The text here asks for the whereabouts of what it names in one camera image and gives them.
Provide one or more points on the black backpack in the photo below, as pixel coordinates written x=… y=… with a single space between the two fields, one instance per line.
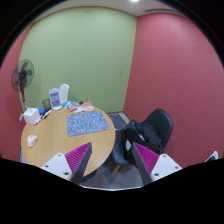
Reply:
x=140 y=133

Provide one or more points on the round wooden table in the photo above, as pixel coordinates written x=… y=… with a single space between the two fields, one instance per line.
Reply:
x=53 y=138

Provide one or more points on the orange snack packet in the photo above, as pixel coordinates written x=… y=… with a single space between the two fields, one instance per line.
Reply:
x=73 y=106

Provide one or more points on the white tissue box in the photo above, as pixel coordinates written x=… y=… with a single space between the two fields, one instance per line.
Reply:
x=31 y=116

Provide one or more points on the dark glass cup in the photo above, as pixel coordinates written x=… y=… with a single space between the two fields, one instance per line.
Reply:
x=46 y=104

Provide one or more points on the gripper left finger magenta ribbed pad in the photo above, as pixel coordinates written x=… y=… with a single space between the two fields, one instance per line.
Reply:
x=70 y=166

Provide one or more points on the red white snack packet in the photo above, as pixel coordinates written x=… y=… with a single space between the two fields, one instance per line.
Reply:
x=87 y=106

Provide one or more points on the white plastic container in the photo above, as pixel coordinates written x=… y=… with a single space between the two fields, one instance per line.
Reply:
x=63 y=93

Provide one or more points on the black plastic chair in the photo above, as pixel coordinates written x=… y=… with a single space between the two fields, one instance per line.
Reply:
x=163 y=125

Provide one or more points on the black standing fan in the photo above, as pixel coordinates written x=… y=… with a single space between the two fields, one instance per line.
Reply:
x=22 y=77

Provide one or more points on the blue patterned mouse pad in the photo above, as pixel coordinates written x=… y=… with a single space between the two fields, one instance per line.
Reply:
x=86 y=123

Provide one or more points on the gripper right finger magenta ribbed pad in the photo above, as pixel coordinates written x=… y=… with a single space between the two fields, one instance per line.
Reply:
x=152 y=166

